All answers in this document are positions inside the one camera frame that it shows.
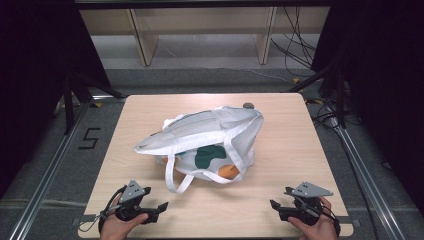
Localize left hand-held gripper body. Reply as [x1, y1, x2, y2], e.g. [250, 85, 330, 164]
[114, 179, 160, 225]

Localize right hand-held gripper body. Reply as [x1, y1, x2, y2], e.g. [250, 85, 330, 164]
[278, 181, 335, 227]

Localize white tote bag green orange patches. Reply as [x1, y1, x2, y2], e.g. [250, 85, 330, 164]
[133, 105, 265, 195]

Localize person's right hand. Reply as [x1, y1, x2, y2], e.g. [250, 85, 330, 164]
[287, 196, 340, 240]

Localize person's left hand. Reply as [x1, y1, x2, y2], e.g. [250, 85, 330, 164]
[99, 194, 150, 240]

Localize black metal stand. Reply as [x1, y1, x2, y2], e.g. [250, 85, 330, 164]
[62, 70, 127, 135]
[287, 61, 348, 130]

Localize black curtain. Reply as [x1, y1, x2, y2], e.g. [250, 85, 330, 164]
[0, 0, 113, 199]
[311, 0, 424, 231]

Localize left hand-held gripper cable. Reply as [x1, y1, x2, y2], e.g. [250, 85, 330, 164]
[77, 185, 128, 234]

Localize hand-held gripper cable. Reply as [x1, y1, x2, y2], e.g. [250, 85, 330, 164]
[320, 203, 342, 237]
[77, 185, 128, 234]

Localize right hand-held gripper cable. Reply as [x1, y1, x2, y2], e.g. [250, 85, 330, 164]
[320, 203, 342, 237]

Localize aluminium rail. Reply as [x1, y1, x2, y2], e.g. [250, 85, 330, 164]
[8, 95, 128, 240]
[328, 117, 407, 240]

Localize tangle of black cables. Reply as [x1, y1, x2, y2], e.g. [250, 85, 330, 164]
[304, 96, 363, 132]

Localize bundle of black cables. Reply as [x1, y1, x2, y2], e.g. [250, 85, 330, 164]
[270, 6, 318, 69]

